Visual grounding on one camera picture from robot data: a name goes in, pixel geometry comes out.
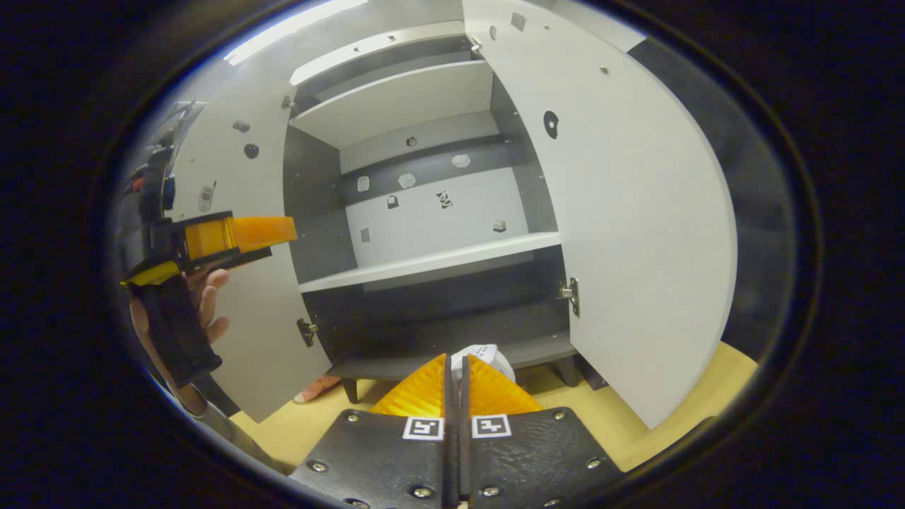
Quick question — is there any ceiling light panel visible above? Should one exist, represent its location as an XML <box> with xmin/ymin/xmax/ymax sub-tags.
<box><xmin>223</xmin><ymin>0</ymin><xmax>368</xmax><ymax>66</ymax></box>

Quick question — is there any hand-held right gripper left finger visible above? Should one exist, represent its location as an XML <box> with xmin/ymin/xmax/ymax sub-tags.
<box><xmin>288</xmin><ymin>353</ymin><xmax>454</xmax><ymax>509</ymax></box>

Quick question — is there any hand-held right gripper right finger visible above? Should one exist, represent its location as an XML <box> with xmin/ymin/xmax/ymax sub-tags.
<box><xmin>460</xmin><ymin>353</ymin><xmax>626</xmax><ymax>509</ymax></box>

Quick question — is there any white shoe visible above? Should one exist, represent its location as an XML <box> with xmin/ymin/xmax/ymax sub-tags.
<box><xmin>450</xmin><ymin>344</ymin><xmax>517</xmax><ymax>386</ymax></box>

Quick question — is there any white shoe cabinet door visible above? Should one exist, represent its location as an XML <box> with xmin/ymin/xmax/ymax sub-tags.
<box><xmin>168</xmin><ymin>60</ymin><xmax>334</xmax><ymax>423</ymax></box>
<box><xmin>463</xmin><ymin>0</ymin><xmax>740</xmax><ymax>431</ymax></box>

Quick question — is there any black backdrop cloth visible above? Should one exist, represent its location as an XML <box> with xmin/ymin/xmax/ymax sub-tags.
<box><xmin>628</xmin><ymin>35</ymin><xmax>798</xmax><ymax>363</ymax></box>

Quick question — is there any watermelon plush toy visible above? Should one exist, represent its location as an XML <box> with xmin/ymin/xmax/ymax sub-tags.
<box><xmin>293</xmin><ymin>375</ymin><xmax>341</xmax><ymax>405</ymax></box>

